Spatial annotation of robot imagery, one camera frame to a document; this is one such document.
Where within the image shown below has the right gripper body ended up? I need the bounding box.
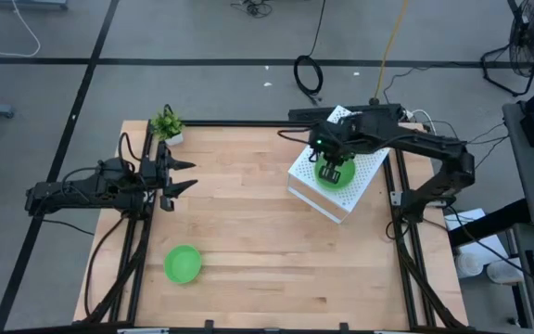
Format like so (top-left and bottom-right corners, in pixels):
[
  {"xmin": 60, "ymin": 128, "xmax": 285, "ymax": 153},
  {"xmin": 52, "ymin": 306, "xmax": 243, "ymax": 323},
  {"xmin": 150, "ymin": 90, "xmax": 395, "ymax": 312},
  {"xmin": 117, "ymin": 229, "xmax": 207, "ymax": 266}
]
[{"xmin": 311, "ymin": 121, "xmax": 359, "ymax": 163}]

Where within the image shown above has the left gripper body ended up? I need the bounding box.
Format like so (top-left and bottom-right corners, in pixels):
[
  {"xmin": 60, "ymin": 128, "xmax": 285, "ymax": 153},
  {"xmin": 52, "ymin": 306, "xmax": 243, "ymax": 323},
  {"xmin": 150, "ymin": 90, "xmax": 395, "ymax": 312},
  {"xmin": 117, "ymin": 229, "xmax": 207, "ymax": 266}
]
[{"xmin": 139, "ymin": 141, "xmax": 176, "ymax": 213}]

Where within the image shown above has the green plastic bowl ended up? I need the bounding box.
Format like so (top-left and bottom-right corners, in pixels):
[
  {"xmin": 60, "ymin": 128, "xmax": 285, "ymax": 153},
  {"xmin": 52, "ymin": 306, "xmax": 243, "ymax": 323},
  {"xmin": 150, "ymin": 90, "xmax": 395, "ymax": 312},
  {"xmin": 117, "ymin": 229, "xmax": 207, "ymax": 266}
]
[
  {"xmin": 163, "ymin": 244, "xmax": 203, "ymax": 285},
  {"xmin": 313, "ymin": 155, "xmax": 357, "ymax": 191}
]

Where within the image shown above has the small potted green plant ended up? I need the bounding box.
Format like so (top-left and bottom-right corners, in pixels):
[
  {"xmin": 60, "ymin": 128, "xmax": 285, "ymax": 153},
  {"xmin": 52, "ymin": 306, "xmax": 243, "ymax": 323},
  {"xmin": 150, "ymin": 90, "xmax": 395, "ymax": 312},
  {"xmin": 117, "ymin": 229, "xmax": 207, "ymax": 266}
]
[{"xmin": 149, "ymin": 104, "xmax": 186, "ymax": 148}]

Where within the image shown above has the black power strip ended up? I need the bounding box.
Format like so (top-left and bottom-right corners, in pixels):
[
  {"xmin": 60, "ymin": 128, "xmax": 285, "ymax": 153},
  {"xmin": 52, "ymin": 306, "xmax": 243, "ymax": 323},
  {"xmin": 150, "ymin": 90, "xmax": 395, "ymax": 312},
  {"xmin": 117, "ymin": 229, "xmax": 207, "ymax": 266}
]
[{"xmin": 287, "ymin": 104, "xmax": 402, "ymax": 124}]

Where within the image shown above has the white paper sheet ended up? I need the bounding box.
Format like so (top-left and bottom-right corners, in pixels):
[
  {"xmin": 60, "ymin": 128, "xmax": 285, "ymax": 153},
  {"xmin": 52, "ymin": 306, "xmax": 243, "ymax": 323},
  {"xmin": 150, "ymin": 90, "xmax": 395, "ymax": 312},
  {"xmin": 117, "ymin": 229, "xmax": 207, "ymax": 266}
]
[{"xmin": 445, "ymin": 208, "xmax": 500, "ymax": 254}]

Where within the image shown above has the white round container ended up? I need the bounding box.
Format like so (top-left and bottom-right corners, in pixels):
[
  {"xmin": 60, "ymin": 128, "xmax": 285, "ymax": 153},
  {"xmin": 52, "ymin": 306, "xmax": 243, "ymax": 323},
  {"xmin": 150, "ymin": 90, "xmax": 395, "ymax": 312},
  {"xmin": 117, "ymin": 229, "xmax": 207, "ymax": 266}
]
[
  {"xmin": 454, "ymin": 252, "xmax": 484, "ymax": 279},
  {"xmin": 486, "ymin": 259, "xmax": 523, "ymax": 285}
]

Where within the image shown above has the black desk beam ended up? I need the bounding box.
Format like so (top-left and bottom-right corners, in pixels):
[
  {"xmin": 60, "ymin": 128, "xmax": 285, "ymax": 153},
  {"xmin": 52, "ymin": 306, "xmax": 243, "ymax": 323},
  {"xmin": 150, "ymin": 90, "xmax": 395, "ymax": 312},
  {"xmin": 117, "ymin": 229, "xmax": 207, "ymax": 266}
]
[{"xmin": 447, "ymin": 199, "xmax": 532, "ymax": 248}]

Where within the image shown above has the black coiled cable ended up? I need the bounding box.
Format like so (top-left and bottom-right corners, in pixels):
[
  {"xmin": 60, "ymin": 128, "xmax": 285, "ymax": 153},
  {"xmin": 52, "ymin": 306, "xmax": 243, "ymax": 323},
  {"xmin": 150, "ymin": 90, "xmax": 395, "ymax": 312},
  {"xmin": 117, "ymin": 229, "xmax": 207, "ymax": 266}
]
[{"xmin": 293, "ymin": 0, "xmax": 327, "ymax": 108}]

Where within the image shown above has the black aluminium table frame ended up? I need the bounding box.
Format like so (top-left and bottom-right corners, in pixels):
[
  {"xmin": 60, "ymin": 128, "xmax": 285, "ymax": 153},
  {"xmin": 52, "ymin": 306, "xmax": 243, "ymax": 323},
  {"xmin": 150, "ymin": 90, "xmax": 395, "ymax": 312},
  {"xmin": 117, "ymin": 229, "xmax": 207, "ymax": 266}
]
[{"xmin": 72, "ymin": 119, "xmax": 472, "ymax": 334}]

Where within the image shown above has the white cable with plug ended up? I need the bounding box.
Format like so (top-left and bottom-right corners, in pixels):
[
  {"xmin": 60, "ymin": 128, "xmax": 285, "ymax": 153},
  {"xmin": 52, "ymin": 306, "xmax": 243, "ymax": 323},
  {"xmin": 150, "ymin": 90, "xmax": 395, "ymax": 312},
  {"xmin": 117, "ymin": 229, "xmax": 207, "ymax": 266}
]
[{"xmin": 409, "ymin": 109, "xmax": 438, "ymax": 150}]

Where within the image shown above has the yellow cable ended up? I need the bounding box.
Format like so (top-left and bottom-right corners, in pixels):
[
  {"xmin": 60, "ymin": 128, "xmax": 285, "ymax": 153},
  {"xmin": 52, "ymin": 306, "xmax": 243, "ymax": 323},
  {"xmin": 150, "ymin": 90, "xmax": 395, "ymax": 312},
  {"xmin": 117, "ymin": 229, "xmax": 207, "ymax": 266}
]
[{"xmin": 373, "ymin": 0, "xmax": 410, "ymax": 101}]

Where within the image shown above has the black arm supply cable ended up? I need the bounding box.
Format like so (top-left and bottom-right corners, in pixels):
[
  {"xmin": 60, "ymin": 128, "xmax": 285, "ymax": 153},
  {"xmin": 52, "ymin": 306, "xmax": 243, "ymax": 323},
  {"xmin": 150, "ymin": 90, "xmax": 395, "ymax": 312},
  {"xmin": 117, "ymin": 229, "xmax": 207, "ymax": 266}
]
[{"xmin": 83, "ymin": 215, "xmax": 127, "ymax": 322}]

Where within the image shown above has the black cable tangle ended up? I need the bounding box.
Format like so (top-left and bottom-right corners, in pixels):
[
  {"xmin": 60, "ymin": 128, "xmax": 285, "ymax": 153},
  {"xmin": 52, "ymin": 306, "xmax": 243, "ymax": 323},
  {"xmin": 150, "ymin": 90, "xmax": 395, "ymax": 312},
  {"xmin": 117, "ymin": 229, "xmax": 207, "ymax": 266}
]
[{"xmin": 230, "ymin": 0, "xmax": 273, "ymax": 19}]

